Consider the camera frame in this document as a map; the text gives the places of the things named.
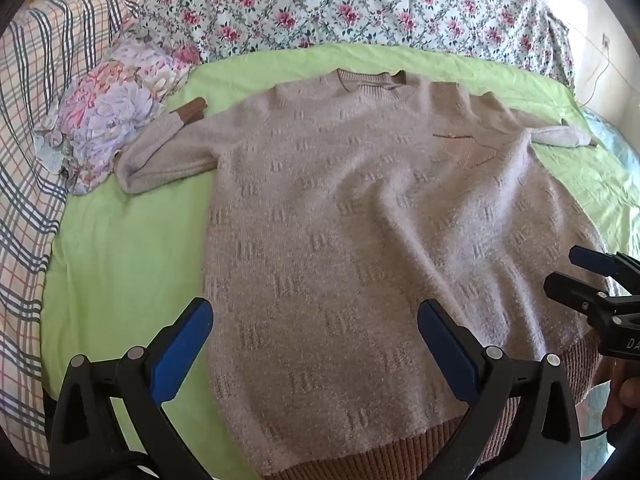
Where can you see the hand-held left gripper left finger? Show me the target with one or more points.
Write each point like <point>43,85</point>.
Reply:
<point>180,355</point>

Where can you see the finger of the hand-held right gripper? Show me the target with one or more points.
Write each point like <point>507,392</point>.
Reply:
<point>575,292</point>
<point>595,260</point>

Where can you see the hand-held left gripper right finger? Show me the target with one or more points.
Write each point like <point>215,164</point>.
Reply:
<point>445,345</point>

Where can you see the beige knitted sweater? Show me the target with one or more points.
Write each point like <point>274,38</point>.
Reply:
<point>350,210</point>

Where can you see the person's right hand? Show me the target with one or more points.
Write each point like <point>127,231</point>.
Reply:
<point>622,395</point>

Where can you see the light green bed sheet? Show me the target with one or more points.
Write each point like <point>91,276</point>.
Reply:
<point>125,260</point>

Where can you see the plaid blanket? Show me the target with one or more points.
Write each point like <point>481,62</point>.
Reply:
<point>30,160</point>

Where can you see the pastel floral pillow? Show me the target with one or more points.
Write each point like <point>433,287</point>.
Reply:
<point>115,105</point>

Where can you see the white quilt with pink roses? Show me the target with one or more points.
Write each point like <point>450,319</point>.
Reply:
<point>300,5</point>

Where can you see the white wall socket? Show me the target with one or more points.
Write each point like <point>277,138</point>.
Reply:
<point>606,41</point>

